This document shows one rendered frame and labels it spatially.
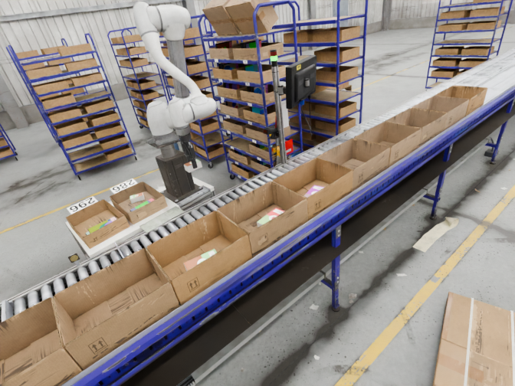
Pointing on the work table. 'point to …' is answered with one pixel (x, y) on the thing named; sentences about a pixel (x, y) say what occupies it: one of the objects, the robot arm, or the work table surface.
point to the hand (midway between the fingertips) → (191, 162)
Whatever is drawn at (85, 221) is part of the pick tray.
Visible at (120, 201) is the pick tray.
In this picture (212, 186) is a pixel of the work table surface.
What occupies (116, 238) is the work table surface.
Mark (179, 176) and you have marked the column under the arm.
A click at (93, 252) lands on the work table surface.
